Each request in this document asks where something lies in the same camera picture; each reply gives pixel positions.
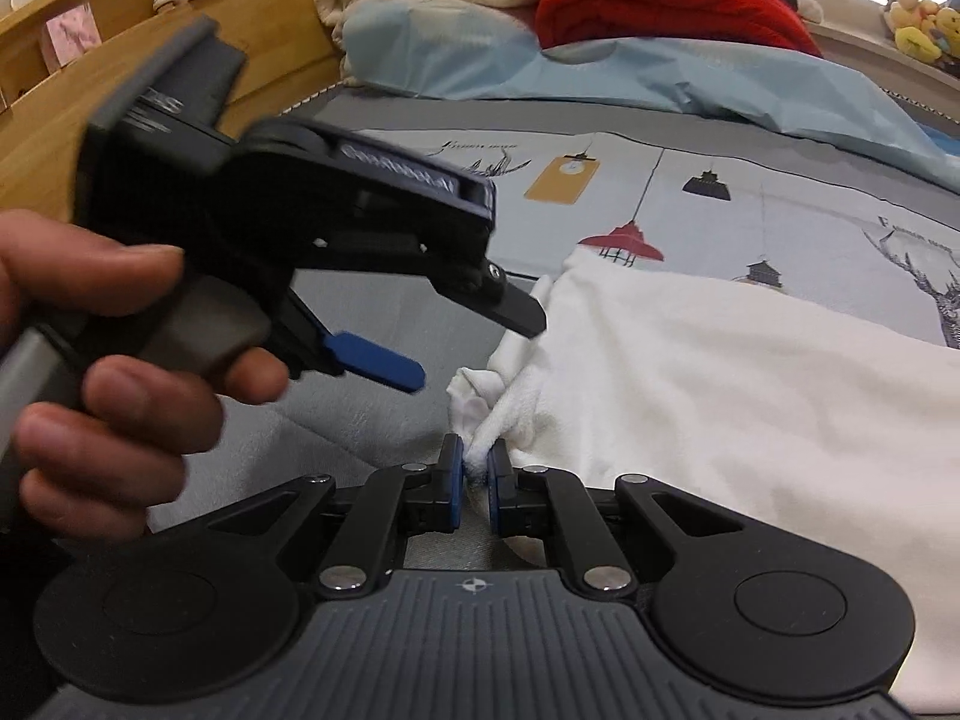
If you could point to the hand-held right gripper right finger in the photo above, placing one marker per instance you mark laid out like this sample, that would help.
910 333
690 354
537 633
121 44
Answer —
495 487

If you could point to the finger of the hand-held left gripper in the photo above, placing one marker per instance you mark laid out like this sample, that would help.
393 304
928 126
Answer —
375 364
517 315

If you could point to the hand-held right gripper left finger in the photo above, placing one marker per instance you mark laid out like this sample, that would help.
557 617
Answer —
454 480

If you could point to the white garment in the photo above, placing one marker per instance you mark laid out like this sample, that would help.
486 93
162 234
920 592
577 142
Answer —
712 405

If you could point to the person's left hand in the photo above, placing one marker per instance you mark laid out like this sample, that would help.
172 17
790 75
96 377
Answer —
90 277

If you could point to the wooden headboard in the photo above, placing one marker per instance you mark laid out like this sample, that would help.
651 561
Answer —
285 22

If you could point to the pink card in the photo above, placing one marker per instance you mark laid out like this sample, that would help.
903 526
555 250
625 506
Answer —
71 37

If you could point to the grey printed bed sheet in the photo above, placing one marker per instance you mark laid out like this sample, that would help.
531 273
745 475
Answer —
712 157

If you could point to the light blue sheet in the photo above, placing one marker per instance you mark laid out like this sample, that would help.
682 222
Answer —
637 82

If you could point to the red blanket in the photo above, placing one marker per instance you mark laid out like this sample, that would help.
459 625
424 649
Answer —
660 7

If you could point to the windowsill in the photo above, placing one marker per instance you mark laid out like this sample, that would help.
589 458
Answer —
870 45

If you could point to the yellow plush toys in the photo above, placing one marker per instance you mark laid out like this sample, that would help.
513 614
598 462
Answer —
941 15

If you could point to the wooden bed side rail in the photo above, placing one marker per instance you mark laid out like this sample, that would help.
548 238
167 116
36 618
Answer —
930 109

